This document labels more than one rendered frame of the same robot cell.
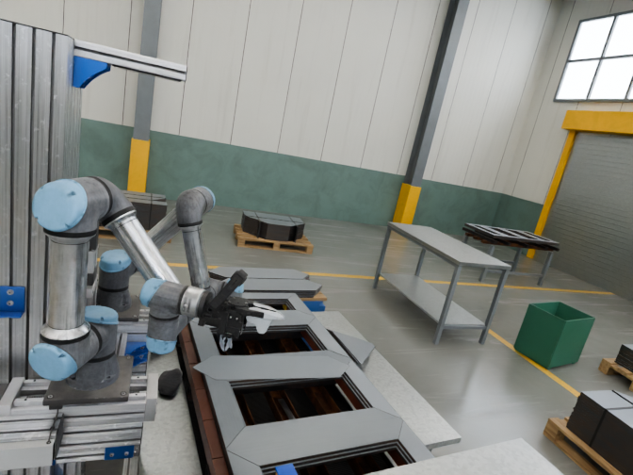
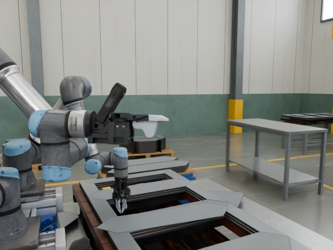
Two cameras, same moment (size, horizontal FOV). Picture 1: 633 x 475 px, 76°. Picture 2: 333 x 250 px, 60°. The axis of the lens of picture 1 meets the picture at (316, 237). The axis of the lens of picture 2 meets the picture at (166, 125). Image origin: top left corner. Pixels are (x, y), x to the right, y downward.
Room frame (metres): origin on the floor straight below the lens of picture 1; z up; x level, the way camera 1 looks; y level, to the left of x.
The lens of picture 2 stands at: (0.19, 0.02, 1.53)
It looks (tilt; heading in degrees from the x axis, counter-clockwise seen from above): 8 degrees down; 2
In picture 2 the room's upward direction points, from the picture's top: straight up
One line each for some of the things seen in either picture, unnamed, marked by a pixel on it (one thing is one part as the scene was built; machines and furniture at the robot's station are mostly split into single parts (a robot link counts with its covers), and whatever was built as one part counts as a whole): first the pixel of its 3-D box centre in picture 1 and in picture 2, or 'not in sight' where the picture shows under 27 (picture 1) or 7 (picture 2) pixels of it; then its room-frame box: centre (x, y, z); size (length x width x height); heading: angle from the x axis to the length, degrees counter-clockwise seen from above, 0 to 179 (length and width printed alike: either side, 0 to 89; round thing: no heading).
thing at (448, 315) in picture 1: (432, 277); (269, 153); (4.79, -1.50, 0.47); 1.50 x 0.70 x 0.95; 23
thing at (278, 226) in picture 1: (273, 231); (143, 147); (6.47, 0.71, 0.20); 1.20 x 0.80 x 0.41; 109
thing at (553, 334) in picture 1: (551, 333); not in sight; (4.28, -2.80, 0.29); 0.61 x 0.46 x 0.57; 122
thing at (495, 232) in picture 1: (504, 254); (316, 132); (7.35, -3.47, 0.42); 1.66 x 0.84 x 0.85; 113
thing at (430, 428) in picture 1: (366, 364); (241, 208); (2.03, -0.42, 0.73); 1.20 x 0.26 x 0.03; 28
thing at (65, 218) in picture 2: not in sight; (67, 217); (1.95, 0.71, 0.70); 0.39 x 0.12 x 0.04; 28
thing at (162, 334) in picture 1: (165, 327); (59, 158); (0.97, 0.35, 1.34); 0.11 x 0.08 x 0.11; 177
